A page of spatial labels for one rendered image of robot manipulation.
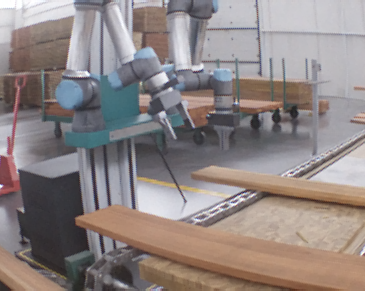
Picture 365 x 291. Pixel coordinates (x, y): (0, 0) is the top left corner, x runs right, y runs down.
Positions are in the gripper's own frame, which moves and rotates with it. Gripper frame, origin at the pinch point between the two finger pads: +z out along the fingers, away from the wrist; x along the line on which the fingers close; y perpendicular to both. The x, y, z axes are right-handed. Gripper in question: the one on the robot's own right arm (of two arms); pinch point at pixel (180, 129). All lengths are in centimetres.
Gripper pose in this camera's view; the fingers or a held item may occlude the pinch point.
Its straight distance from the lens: 167.3
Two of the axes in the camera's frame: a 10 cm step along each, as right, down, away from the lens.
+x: -4.5, 3.0, -8.4
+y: -7.8, 3.2, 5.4
